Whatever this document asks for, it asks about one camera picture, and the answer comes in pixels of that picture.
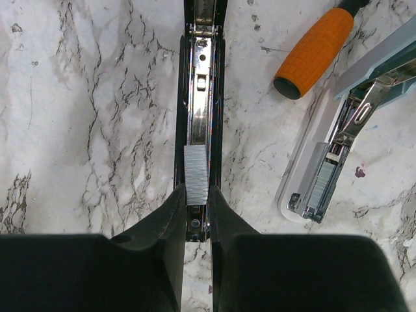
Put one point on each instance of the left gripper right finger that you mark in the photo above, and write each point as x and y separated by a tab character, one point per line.
290	272

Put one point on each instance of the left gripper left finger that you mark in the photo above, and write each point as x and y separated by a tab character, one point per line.
140	269

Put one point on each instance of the grey staple strip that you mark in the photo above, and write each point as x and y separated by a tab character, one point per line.
322	191
196	174

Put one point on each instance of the black stapler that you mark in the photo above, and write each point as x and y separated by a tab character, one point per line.
200	100

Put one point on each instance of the orange handled screwdriver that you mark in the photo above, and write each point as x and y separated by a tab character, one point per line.
316	50

